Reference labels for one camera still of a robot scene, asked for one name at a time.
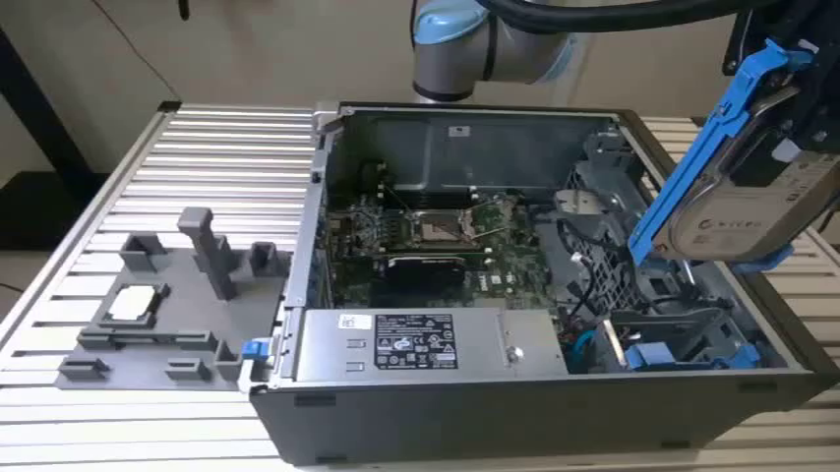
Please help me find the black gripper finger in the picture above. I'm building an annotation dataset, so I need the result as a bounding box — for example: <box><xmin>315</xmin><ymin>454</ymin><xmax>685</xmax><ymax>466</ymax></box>
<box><xmin>726</xmin><ymin>86</ymin><xmax>805</xmax><ymax>187</ymax></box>

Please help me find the hard disk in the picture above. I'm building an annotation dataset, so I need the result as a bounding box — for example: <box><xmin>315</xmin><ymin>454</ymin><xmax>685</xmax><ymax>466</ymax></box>
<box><xmin>626</xmin><ymin>38</ymin><xmax>840</xmax><ymax>276</ymax></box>

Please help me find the black disk power wire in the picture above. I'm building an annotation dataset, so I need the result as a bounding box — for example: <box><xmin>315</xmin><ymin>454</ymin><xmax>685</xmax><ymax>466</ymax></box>
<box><xmin>555</xmin><ymin>215</ymin><xmax>649</xmax><ymax>316</ymax></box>

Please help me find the metal disk bay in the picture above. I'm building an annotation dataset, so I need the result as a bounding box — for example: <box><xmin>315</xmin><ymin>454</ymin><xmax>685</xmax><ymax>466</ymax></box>
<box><xmin>599</xmin><ymin>272</ymin><xmax>793</xmax><ymax>374</ymax></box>

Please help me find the blue plastic disk carrier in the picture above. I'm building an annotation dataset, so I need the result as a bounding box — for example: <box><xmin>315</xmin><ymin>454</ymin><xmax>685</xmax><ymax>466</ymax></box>
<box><xmin>626</xmin><ymin>342</ymin><xmax>766</xmax><ymax>371</ymax></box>

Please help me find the grey metal drive cage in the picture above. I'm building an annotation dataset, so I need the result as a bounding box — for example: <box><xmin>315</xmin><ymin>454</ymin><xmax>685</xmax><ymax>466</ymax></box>
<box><xmin>554</xmin><ymin>122</ymin><xmax>663</xmax><ymax>316</ymax></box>

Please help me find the green Dell motherboard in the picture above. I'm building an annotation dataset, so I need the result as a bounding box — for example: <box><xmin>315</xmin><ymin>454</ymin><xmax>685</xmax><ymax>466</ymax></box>
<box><xmin>325</xmin><ymin>194</ymin><xmax>559</xmax><ymax>311</ymax></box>

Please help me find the CPU socket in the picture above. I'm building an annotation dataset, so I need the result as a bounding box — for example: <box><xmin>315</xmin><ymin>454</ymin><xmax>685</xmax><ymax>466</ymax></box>
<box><xmin>410</xmin><ymin>208</ymin><xmax>480</xmax><ymax>247</ymax></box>

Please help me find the thin metal locking lever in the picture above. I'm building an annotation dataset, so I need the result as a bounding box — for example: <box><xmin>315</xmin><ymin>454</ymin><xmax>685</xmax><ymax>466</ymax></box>
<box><xmin>381</xmin><ymin>183</ymin><xmax>414</xmax><ymax>216</ymax></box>

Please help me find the black graphics card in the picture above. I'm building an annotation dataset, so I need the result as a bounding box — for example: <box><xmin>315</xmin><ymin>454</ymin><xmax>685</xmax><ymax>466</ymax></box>
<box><xmin>369</xmin><ymin>251</ymin><xmax>491</xmax><ymax>311</ymax></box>

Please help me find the black open PC case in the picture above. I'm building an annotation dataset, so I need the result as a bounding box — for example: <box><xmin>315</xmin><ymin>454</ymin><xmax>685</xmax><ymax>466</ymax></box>
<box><xmin>248</xmin><ymin>100</ymin><xmax>840</xmax><ymax>468</ymax></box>

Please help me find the silver power supply unit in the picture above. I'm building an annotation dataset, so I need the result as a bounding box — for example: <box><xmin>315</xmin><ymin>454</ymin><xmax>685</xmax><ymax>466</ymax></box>
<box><xmin>291</xmin><ymin>308</ymin><xmax>570</xmax><ymax>383</ymax></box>

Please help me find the blue case latch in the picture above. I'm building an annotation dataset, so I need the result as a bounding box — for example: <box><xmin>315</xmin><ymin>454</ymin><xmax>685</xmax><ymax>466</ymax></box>
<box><xmin>240</xmin><ymin>338</ymin><xmax>269</xmax><ymax>365</ymax></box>

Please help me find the grey parts rack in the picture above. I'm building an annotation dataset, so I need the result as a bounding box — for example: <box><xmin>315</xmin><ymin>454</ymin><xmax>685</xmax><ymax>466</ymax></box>
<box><xmin>56</xmin><ymin>206</ymin><xmax>296</xmax><ymax>392</ymax></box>

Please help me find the silver CPU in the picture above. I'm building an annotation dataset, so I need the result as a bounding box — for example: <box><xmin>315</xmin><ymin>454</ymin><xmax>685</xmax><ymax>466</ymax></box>
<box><xmin>108</xmin><ymin>284</ymin><xmax>162</xmax><ymax>321</ymax></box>

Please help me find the black corrugated cable hose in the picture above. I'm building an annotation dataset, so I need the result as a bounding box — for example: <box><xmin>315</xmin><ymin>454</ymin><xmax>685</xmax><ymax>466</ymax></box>
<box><xmin>476</xmin><ymin>0</ymin><xmax>782</xmax><ymax>36</ymax></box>

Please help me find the blue data cable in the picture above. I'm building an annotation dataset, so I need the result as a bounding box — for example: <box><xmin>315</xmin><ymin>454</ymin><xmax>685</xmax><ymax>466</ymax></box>
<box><xmin>563</xmin><ymin>326</ymin><xmax>596</xmax><ymax>369</ymax></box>

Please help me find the black desk frame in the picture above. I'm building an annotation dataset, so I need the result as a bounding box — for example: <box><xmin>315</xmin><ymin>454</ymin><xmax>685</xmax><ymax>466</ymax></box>
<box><xmin>0</xmin><ymin>24</ymin><xmax>100</xmax><ymax>250</ymax></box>

